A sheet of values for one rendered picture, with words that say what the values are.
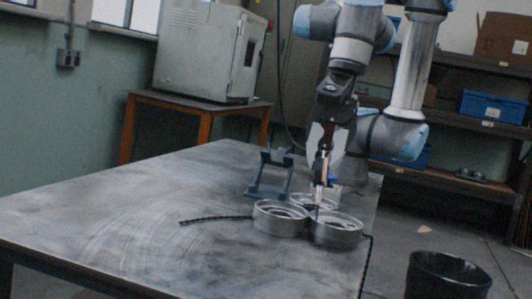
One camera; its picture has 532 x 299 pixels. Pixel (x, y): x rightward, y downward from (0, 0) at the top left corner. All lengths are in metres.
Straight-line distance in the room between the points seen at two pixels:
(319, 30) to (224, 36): 2.14
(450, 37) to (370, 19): 4.04
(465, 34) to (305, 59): 1.51
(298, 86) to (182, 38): 1.78
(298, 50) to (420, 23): 3.47
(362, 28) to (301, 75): 3.85
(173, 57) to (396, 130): 2.19
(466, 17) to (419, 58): 3.64
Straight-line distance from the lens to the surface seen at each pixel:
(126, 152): 3.25
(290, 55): 4.80
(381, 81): 4.92
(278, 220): 0.87
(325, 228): 0.88
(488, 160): 5.02
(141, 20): 3.56
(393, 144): 1.39
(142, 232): 0.81
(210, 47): 3.21
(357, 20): 0.93
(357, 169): 1.44
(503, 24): 4.50
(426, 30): 1.37
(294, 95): 4.78
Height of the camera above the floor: 1.10
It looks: 9 degrees down
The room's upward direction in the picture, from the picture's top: 11 degrees clockwise
